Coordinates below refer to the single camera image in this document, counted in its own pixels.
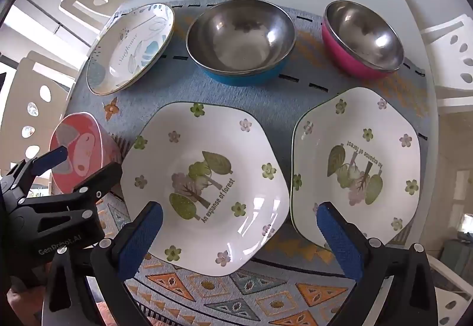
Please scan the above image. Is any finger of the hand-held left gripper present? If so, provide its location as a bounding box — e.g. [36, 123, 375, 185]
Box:
[0, 146, 69, 201]
[15, 162, 123, 217]

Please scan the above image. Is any blue steel bowl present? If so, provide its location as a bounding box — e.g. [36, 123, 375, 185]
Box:
[186, 0, 296, 86]

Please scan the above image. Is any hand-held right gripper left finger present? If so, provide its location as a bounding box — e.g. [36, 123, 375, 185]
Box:
[42, 201, 165, 326]

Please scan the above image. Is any white hexagonal tree-print plate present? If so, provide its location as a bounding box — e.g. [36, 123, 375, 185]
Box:
[290, 87, 422, 249]
[120, 101, 291, 277]

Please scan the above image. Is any pink cartoon bowl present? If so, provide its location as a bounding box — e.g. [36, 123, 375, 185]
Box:
[49, 112, 122, 197]

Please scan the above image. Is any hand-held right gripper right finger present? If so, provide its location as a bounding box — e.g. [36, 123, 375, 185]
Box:
[316, 201, 444, 326]

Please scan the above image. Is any round leaf-print ceramic plate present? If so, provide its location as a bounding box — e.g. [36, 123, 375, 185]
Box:
[86, 2, 175, 97]

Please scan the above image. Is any pink steel bowl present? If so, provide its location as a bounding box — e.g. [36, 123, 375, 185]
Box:
[321, 0, 404, 80]

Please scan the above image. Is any blue patterned woven table mat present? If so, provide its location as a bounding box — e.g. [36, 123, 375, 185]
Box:
[70, 0, 429, 326]

